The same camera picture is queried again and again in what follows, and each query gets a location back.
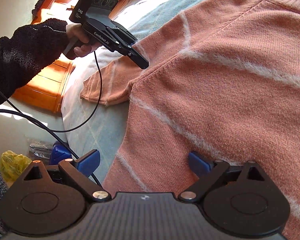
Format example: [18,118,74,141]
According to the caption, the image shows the orange knit sweater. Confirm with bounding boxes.
[80,0,300,239]

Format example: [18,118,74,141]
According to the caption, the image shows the black fleece sleeve forearm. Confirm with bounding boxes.
[0,18,69,105]

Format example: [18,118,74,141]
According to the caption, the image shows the person's left hand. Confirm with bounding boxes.
[66,23,101,57]

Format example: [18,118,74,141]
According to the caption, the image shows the yellow plastic bag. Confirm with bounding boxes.
[0,151,32,182]

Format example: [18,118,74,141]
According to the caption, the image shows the silver foil package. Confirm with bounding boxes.
[27,138,53,159]

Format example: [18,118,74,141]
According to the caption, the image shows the blue plastic crate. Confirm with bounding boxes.
[49,141,72,165]

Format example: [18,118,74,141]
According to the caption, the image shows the blue plaid bed sheet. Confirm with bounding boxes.
[61,0,204,181]

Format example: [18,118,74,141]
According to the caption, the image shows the wooden headboard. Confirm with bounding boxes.
[11,0,91,114]

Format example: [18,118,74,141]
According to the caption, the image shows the black cable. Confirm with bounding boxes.
[0,51,103,188]

